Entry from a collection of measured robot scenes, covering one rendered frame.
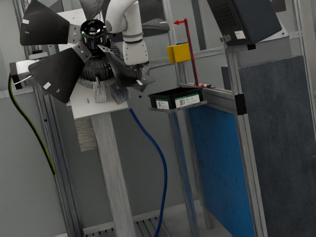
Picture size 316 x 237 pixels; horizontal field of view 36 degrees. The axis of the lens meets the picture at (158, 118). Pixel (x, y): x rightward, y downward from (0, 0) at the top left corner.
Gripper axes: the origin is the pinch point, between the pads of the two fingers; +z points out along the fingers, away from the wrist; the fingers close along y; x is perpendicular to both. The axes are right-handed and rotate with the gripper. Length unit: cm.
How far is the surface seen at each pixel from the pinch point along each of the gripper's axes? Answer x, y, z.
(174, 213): -56, -19, 121
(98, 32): -19.1, 12.5, -16.2
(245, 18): 56, -27, -32
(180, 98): 11.4, -14.7, 10.2
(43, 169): -72, 56, 76
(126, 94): -14.1, 4.9, 14.3
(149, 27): -19.7, -11.2, -14.0
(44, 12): -37, 34, -25
